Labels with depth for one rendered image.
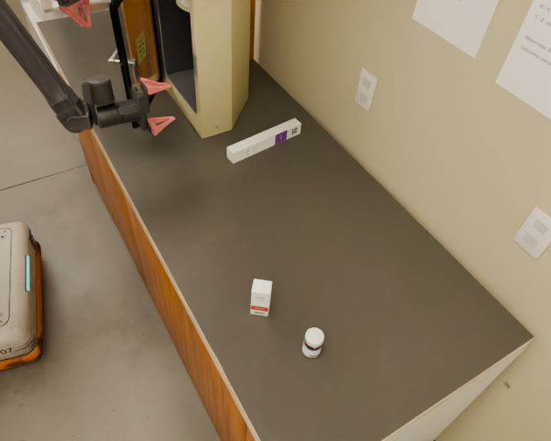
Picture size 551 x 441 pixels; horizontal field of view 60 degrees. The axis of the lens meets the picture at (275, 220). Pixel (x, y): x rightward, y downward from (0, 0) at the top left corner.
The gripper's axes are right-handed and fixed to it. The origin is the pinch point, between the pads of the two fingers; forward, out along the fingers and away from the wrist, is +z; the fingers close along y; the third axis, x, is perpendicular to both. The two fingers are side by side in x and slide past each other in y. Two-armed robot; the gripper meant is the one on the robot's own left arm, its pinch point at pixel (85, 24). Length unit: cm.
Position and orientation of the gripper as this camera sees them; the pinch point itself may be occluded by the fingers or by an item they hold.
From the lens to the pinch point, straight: 160.0
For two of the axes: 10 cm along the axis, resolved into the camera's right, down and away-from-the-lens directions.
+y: -6.3, -3.5, 6.9
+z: 2.9, 7.2, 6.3
